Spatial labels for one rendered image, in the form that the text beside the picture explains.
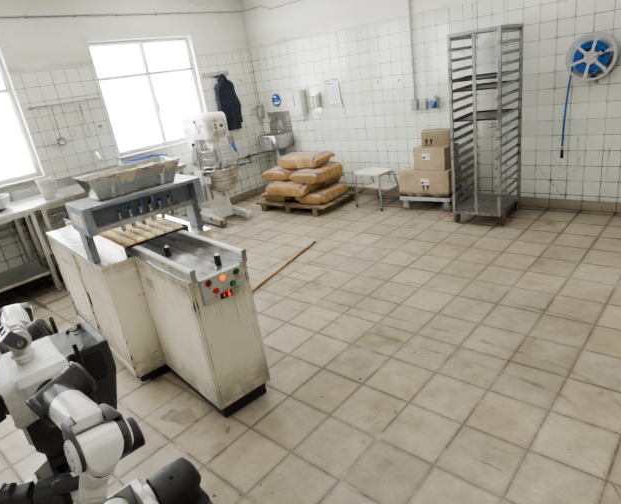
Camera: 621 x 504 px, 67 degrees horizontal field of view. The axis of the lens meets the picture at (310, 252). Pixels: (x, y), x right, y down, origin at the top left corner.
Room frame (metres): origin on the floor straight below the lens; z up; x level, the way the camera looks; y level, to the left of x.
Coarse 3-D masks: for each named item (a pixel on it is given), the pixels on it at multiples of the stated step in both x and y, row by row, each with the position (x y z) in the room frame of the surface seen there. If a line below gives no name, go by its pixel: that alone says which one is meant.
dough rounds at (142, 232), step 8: (128, 224) 3.03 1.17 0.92; (136, 224) 3.00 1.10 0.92; (152, 224) 2.93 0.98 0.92; (160, 224) 2.90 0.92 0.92; (168, 224) 2.88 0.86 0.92; (176, 224) 2.84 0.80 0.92; (104, 232) 2.92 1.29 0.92; (112, 232) 2.89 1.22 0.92; (120, 232) 2.86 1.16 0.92; (128, 232) 2.83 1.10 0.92; (136, 232) 2.81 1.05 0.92; (144, 232) 2.77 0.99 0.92; (152, 232) 2.76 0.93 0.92; (160, 232) 2.72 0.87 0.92; (112, 240) 2.78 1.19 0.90; (120, 240) 2.69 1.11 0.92; (128, 240) 2.65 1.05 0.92; (136, 240) 2.64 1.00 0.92
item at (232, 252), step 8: (176, 232) 2.79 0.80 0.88; (184, 232) 2.71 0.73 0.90; (184, 240) 2.72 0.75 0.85; (192, 240) 2.63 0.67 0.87; (200, 240) 2.55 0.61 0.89; (208, 240) 2.48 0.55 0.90; (208, 248) 2.49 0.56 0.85; (216, 248) 2.41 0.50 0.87; (224, 248) 2.34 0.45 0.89; (232, 248) 2.29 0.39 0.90; (232, 256) 2.29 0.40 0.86; (240, 256) 2.22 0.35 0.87
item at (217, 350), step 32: (192, 256) 2.43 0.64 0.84; (224, 256) 2.35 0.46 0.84; (160, 288) 2.35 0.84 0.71; (192, 288) 2.06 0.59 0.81; (160, 320) 2.47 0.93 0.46; (192, 320) 2.10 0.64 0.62; (224, 320) 2.14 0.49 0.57; (256, 320) 2.25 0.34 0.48; (192, 352) 2.19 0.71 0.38; (224, 352) 2.11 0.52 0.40; (256, 352) 2.23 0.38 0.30; (192, 384) 2.30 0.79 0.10; (224, 384) 2.09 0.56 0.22; (256, 384) 2.20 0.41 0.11; (224, 416) 2.11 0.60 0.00
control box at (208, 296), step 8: (240, 264) 2.20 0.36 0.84; (216, 272) 2.14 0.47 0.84; (224, 272) 2.14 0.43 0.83; (232, 272) 2.17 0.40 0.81; (240, 272) 2.20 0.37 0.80; (200, 280) 2.07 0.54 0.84; (208, 280) 2.08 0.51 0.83; (216, 280) 2.11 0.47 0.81; (224, 280) 2.14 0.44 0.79; (232, 280) 2.16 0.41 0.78; (240, 280) 2.19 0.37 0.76; (200, 288) 2.07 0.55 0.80; (208, 288) 2.08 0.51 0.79; (224, 288) 2.13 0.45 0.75; (232, 288) 2.16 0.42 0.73; (240, 288) 2.18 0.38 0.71; (208, 296) 2.07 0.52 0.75; (216, 296) 2.10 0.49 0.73; (208, 304) 2.07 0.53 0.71
